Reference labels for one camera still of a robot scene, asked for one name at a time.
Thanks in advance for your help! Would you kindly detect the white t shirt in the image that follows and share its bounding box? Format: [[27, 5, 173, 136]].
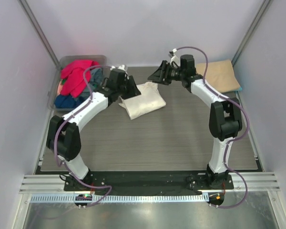
[[119, 82, 166, 120]]

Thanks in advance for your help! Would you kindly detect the clear plastic bin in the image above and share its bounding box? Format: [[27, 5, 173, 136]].
[[48, 55, 107, 111]]

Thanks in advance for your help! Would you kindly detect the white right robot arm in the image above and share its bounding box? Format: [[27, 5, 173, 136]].
[[148, 54, 243, 189]]

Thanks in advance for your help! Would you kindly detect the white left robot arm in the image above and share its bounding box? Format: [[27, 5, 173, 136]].
[[46, 68, 141, 186]]

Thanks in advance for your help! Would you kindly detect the grey blue t shirt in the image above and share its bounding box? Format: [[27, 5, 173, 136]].
[[80, 68, 103, 99]]

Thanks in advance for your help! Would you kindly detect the folded beige t shirt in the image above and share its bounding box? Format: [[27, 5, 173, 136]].
[[205, 60, 241, 94]]

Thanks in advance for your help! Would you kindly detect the red t shirt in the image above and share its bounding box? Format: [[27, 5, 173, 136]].
[[61, 60, 99, 97]]

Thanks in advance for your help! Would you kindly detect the peach pink garment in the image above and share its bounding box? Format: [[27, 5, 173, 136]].
[[57, 81, 63, 95]]

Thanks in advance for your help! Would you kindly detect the dark blue t shirt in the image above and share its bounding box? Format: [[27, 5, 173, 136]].
[[54, 94, 84, 109]]

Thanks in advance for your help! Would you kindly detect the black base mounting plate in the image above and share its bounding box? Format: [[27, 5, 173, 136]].
[[64, 170, 234, 197]]

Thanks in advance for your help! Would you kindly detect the left round black base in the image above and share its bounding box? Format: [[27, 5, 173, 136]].
[[74, 194, 93, 208]]

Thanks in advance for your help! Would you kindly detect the round black base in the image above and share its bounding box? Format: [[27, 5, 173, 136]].
[[74, 194, 93, 208], [208, 193, 225, 207]]

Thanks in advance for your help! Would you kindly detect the right round black base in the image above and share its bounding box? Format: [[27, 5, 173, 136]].
[[208, 193, 225, 207]]

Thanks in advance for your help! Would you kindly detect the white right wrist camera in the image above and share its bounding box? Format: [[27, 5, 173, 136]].
[[169, 48, 180, 67]]

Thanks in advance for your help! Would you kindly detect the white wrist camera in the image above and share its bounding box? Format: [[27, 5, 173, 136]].
[[110, 64, 129, 80], [169, 48, 180, 67]]

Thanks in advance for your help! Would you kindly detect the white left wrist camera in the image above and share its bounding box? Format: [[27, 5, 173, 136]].
[[110, 64, 129, 80]]

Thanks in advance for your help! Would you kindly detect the right aluminium frame post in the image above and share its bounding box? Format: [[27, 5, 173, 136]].
[[232, 0, 273, 67]]

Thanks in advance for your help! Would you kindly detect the aluminium frame post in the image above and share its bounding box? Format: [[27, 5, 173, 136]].
[[18, 0, 60, 69], [232, 0, 273, 67]]

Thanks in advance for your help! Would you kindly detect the left aluminium frame post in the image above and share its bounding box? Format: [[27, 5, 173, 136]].
[[18, 0, 60, 69]]

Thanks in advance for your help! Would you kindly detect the slotted cable duct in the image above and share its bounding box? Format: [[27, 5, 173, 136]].
[[31, 193, 209, 203]]

